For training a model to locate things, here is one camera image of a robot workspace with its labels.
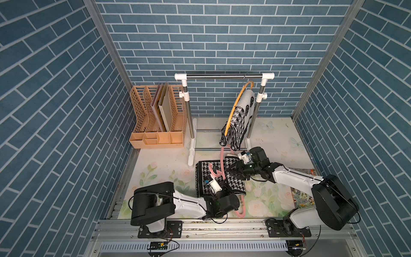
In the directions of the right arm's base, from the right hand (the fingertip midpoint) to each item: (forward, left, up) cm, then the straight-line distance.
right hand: (229, 172), depth 82 cm
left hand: (-5, -3, -3) cm, 6 cm away
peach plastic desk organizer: (+27, +55, -4) cm, 61 cm away
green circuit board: (-32, +31, -13) cm, 47 cm away
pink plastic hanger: (-2, +5, +2) cm, 6 cm away
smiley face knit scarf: (+24, -5, +21) cm, 32 cm away
